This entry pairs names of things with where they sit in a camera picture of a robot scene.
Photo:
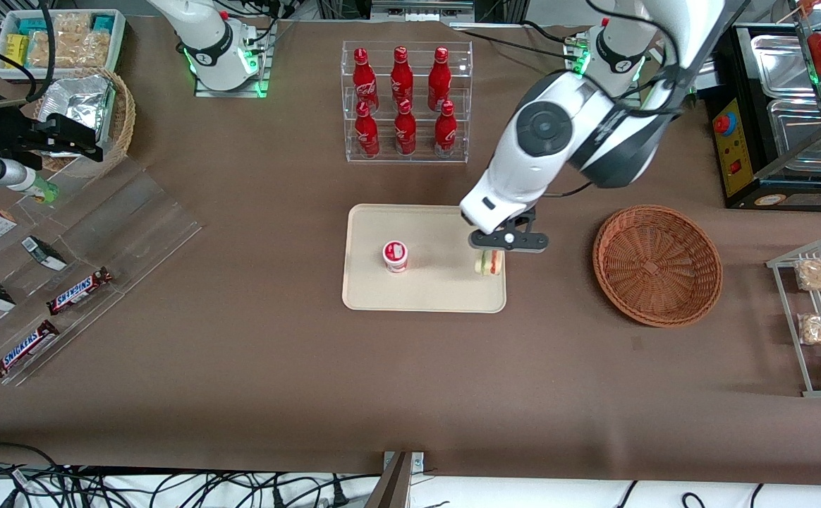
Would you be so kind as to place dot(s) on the large steel warmer pan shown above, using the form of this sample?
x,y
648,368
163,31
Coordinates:
x,y
805,137

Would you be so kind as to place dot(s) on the yellow snack box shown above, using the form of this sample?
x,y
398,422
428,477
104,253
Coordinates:
x,y
17,49

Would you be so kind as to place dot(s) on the plastic-wrapped vegetable sandwich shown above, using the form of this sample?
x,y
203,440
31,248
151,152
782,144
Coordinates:
x,y
488,264

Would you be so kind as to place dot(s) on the black food warmer cabinet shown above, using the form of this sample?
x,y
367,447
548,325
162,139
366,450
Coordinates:
x,y
735,127

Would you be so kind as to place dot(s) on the white red-lidded yogurt cup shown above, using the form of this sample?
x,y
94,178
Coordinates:
x,y
396,256

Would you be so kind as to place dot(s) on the silver foil bag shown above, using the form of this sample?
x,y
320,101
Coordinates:
x,y
86,99

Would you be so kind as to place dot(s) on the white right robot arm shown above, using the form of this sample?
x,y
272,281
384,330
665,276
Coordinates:
x,y
209,42

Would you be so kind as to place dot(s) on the cream plastic serving tray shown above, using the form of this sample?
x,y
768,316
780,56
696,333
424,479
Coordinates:
x,y
439,289

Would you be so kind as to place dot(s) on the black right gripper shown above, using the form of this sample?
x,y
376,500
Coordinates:
x,y
3,132

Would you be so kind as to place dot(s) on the round brown wicker basket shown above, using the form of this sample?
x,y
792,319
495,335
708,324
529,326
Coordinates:
x,y
657,264

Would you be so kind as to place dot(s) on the small steel warmer pan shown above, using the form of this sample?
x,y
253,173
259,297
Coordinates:
x,y
777,63

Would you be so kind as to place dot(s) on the white plastic snack bin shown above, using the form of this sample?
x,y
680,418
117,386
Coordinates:
x,y
1,42

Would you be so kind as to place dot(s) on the clear acrylic bottle rack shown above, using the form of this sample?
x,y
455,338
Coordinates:
x,y
410,159

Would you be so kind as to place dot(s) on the metal table bracket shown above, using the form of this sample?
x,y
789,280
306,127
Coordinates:
x,y
416,462

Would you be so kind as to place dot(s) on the clear acrylic stepped display stand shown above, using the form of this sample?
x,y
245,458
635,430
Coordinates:
x,y
135,219

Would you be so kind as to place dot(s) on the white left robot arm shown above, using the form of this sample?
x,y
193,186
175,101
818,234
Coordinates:
x,y
544,127

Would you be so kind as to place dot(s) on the clear pack of crackers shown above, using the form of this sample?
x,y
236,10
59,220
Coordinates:
x,y
72,42

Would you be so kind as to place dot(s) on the brown Snickers bar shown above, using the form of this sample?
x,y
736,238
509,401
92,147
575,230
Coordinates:
x,y
79,291
24,349

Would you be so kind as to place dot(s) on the tan wicker basket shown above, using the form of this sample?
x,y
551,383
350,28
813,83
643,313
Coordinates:
x,y
123,120

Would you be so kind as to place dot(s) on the red cola bottle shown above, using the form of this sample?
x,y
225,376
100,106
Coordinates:
x,y
439,76
367,134
362,77
445,134
405,132
401,76

